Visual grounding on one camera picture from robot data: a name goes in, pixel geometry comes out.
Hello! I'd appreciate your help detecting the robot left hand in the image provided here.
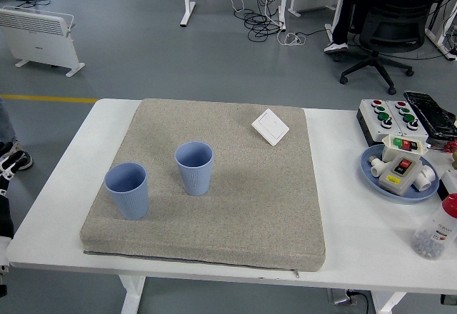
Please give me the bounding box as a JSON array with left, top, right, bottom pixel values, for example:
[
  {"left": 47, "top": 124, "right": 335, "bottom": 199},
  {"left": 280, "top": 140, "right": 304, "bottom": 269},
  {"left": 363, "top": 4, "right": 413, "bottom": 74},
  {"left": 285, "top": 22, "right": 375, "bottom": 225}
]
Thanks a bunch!
[{"left": 0, "top": 141, "right": 23, "bottom": 268}]

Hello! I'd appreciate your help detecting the blue ribbed cup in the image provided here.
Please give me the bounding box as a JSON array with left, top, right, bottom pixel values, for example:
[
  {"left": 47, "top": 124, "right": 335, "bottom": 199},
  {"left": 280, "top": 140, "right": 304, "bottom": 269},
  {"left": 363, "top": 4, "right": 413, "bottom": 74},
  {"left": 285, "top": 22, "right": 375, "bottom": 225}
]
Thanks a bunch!
[
  {"left": 104, "top": 162, "right": 149, "bottom": 221},
  {"left": 174, "top": 141, "right": 215, "bottom": 197}
]

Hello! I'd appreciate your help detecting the white push-button control box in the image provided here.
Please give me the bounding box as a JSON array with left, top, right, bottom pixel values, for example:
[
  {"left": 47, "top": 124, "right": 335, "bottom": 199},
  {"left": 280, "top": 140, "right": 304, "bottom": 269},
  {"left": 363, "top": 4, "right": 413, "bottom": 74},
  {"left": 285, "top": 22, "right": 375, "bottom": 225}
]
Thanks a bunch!
[
  {"left": 386, "top": 98, "right": 429, "bottom": 144},
  {"left": 356, "top": 98, "right": 406, "bottom": 148}
]

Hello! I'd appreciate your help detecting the person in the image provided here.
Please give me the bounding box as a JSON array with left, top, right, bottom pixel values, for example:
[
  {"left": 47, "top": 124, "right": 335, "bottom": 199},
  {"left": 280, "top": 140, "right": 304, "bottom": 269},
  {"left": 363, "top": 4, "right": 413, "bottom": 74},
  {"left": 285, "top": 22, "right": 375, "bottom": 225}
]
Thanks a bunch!
[
  {"left": 0, "top": 96, "right": 34, "bottom": 171},
  {"left": 323, "top": 0, "right": 451, "bottom": 55}
]

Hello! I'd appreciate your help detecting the grey-brown cushion mat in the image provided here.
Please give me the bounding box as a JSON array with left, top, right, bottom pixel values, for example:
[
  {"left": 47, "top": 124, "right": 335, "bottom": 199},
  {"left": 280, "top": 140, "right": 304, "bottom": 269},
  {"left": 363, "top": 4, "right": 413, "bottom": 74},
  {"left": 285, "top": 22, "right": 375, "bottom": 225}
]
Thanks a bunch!
[{"left": 79, "top": 98, "right": 326, "bottom": 280}]

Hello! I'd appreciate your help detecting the grey power strip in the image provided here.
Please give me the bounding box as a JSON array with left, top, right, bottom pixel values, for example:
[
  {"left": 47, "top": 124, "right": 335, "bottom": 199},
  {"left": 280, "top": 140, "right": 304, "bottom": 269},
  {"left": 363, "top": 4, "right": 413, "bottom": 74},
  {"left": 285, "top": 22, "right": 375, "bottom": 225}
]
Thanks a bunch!
[{"left": 327, "top": 287, "right": 372, "bottom": 306}]

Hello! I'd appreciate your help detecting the white table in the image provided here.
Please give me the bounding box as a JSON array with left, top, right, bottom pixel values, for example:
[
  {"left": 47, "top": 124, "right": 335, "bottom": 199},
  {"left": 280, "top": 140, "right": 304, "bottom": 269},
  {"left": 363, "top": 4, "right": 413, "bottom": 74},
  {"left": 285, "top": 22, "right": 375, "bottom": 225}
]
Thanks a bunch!
[{"left": 5, "top": 98, "right": 457, "bottom": 314}]

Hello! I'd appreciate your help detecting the blue plate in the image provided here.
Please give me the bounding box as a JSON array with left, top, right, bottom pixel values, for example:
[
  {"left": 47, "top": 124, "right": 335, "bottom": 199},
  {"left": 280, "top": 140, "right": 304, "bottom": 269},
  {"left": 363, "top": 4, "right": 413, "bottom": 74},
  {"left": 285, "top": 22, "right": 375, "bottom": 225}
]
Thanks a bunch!
[{"left": 359, "top": 144, "right": 440, "bottom": 205}]

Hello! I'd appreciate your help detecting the white pipe fitting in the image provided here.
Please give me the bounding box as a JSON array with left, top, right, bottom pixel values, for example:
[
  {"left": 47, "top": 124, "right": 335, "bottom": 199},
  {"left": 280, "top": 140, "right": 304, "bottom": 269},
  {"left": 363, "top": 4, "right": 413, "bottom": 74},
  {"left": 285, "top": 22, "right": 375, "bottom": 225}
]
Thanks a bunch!
[
  {"left": 367, "top": 155, "right": 386, "bottom": 178},
  {"left": 413, "top": 163, "right": 438, "bottom": 192}
]

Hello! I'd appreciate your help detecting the black office chair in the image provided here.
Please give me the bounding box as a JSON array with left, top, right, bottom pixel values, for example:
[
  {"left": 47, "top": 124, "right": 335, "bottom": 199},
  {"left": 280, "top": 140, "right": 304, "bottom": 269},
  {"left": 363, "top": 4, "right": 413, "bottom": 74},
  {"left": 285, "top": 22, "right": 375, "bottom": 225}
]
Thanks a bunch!
[{"left": 338, "top": 0, "right": 438, "bottom": 96}]

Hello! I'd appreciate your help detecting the red-capped clear plastic bottle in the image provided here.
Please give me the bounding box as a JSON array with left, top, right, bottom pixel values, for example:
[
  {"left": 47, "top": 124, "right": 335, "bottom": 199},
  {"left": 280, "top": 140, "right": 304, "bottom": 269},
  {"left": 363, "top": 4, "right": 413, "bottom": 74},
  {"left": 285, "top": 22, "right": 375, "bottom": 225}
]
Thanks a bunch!
[{"left": 410, "top": 193, "right": 457, "bottom": 260}]

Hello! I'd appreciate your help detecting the black glossy flat device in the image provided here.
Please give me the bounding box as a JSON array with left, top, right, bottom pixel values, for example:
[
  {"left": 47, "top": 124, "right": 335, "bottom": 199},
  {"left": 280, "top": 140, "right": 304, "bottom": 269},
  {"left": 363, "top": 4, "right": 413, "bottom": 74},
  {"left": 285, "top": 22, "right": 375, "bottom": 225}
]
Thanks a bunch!
[{"left": 403, "top": 90, "right": 457, "bottom": 138}]

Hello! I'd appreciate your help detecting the white box with black side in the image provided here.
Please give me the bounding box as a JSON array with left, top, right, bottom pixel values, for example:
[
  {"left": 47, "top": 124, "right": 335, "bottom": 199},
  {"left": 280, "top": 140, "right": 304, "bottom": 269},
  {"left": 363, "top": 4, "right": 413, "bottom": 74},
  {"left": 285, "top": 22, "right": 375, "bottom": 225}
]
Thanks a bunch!
[{"left": 438, "top": 169, "right": 457, "bottom": 201}]

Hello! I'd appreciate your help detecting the white wall switch plate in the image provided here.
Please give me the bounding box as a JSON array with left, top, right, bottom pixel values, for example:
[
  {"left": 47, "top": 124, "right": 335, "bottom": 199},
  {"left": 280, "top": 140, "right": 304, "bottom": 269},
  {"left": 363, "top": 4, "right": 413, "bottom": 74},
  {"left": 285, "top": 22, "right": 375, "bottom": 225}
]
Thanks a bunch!
[{"left": 251, "top": 108, "right": 290, "bottom": 147}]

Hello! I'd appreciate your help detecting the black cable bundle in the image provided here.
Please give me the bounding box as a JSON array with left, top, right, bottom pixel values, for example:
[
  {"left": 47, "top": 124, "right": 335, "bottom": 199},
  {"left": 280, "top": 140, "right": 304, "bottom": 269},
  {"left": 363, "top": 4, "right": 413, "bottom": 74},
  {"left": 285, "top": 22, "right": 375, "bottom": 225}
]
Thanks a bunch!
[{"left": 233, "top": 0, "right": 286, "bottom": 42}]

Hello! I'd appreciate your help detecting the white cable with plug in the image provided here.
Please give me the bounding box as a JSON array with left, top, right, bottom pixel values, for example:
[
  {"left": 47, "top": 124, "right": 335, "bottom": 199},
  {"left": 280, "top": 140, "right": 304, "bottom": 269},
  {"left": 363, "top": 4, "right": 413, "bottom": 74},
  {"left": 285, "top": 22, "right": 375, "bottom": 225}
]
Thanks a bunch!
[{"left": 276, "top": 31, "right": 307, "bottom": 46}]

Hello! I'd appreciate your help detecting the white green-red button switch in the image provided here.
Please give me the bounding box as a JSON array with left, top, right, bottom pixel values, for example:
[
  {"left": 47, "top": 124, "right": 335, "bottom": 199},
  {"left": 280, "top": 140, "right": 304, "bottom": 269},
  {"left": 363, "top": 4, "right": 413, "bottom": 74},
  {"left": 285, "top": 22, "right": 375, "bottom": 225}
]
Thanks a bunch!
[{"left": 381, "top": 134, "right": 429, "bottom": 163}]

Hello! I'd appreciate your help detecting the grey red-button switch box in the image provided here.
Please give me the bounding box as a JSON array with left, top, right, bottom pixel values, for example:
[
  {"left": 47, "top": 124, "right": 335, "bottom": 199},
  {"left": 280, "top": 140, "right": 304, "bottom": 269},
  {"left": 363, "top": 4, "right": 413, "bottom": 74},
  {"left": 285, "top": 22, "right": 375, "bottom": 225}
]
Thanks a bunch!
[{"left": 377, "top": 155, "right": 424, "bottom": 198}]

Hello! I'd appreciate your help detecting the white desk frame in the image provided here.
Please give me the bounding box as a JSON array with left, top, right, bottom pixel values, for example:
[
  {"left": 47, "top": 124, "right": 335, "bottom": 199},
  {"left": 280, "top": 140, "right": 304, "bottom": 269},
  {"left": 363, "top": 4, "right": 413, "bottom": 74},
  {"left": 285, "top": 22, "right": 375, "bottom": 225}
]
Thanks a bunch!
[{"left": 424, "top": 0, "right": 457, "bottom": 61}]

